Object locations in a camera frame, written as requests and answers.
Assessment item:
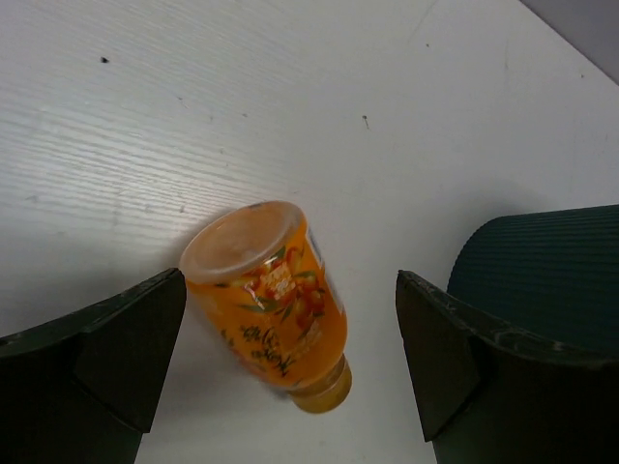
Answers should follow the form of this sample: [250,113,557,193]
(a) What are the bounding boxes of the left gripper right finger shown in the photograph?
[396,271,618,463]

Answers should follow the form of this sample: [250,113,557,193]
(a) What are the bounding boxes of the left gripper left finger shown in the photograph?
[1,268,187,463]

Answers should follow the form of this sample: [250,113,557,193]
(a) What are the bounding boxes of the orange juice bottle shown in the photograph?
[179,201,352,414]

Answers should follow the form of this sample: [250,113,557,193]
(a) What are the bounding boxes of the dark green plastic bin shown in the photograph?
[447,205,618,356]

